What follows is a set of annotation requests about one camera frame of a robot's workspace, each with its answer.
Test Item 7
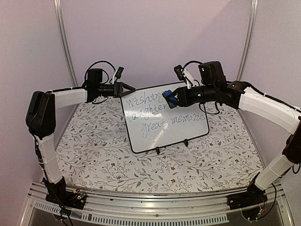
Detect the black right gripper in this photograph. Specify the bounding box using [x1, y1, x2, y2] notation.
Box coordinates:
[166, 83, 217, 107]

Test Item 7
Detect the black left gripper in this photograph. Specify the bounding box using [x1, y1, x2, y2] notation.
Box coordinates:
[97, 82, 136, 98]

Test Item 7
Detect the blue whiteboard eraser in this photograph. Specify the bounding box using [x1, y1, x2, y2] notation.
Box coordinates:
[162, 90, 177, 109]

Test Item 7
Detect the white whiteboard black frame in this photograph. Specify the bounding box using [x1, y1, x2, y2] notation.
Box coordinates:
[121, 82, 209, 154]

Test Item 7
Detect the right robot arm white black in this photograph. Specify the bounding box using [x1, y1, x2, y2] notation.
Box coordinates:
[163, 61, 301, 205]

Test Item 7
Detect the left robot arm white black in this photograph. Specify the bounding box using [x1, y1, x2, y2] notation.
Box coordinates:
[25, 67, 135, 204]

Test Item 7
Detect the floral patterned table mat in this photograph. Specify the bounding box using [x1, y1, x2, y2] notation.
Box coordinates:
[56, 98, 263, 194]

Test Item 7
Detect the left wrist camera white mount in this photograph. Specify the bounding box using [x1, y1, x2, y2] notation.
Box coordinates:
[111, 67, 124, 84]

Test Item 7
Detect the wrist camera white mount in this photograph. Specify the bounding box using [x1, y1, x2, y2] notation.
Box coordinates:
[111, 67, 124, 84]
[174, 65, 195, 89]

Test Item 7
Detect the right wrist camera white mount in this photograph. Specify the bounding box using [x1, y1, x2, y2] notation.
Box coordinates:
[174, 65, 195, 89]

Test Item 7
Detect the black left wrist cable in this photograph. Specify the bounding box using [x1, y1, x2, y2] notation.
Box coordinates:
[84, 61, 117, 83]

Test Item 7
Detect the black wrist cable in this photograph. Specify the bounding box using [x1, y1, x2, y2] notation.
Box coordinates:
[182, 60, 204, 70]
[84, 61, 117, 83]

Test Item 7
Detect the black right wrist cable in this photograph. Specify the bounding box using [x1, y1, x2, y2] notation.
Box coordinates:
[182, 60, 204, 70]

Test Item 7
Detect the black wire whiteboard stand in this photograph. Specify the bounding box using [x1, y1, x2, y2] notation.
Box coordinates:
[155, 139, 189, 154]

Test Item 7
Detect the left aluminium frame post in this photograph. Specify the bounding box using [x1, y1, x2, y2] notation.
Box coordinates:
[53, 0, 78, 86]

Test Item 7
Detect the aluminium frame post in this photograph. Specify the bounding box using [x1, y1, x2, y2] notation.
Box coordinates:
[237, 0, 259, 81]
[53, 0, 78, 86]

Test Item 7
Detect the front aluminium rail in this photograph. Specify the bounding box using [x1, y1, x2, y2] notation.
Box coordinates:
[19, 182, 295, 226]

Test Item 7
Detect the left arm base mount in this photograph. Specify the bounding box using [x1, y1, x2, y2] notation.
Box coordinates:
[46, 189, 87, 210]

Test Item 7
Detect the right aluminium frame post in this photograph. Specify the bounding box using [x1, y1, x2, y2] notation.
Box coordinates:
[237, 0, 259, 81]

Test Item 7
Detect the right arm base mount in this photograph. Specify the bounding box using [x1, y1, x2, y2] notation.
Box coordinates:
[227, 186, 268, 221]

